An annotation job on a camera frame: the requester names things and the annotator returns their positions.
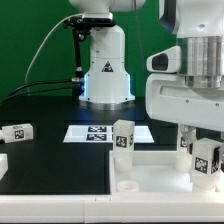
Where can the white front obstacle rail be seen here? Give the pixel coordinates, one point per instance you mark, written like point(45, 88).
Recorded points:
point(153, 207)

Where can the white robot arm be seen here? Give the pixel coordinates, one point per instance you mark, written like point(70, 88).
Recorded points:
point(186, 85)

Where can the white square table top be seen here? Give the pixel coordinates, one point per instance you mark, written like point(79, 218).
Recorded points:
point(153, 171)

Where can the white left obstacle block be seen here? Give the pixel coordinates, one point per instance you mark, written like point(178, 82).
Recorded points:
point(3, 165)

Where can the black camera stand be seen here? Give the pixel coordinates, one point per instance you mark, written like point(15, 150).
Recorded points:
point(81, 25)

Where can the white marker base plate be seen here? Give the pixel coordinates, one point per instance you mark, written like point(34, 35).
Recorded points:
point(103, 134)

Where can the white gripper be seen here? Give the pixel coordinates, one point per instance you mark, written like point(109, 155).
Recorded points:
point(167, 98)

